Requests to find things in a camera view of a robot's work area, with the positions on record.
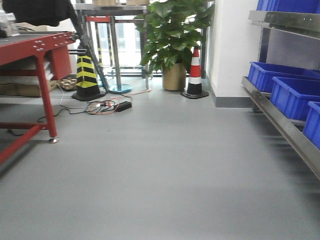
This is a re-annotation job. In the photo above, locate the black power adapter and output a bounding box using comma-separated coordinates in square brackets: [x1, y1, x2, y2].
[115, 101, 132, 112]

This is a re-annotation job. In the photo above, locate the gold plant pot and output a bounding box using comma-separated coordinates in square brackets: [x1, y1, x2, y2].
[162, 63, 186, 91]

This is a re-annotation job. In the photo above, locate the red white traffic cone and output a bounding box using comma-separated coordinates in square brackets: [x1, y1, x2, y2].
[180, 46, 209, 99]

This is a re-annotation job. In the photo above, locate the yellow black striped cone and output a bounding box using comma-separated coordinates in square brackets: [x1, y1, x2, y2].
[71, 53, 106, 102]

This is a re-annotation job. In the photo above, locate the green potted plant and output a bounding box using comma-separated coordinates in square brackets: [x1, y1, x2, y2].
[135, 0, 215, 73]

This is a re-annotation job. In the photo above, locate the blue bin far shelf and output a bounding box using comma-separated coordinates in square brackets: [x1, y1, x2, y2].
[247, 61, 320, 93]

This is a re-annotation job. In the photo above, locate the blue bin shelf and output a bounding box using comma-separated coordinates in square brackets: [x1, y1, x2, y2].
[247, 61, 320, 93]
[303, 101, 320, 149]
[270, 77, 320, 121]

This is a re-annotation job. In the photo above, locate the red metal workbench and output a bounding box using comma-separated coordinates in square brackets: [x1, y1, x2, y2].
[0, 31, 77, 163]

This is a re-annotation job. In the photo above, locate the blue bin middle shelf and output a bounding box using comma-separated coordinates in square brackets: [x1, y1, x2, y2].
[270, 77, 320, 121]

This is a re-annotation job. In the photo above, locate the blue bin near shelf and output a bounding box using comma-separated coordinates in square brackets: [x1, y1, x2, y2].
[303, 101, 320, 149]

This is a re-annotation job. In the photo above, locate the steel shelving rack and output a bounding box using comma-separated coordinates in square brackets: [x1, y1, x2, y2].
[241, 10, 320, 178]

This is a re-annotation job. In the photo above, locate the steel frame table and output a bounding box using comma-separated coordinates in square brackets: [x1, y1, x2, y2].
[74, 1, 147, 94]

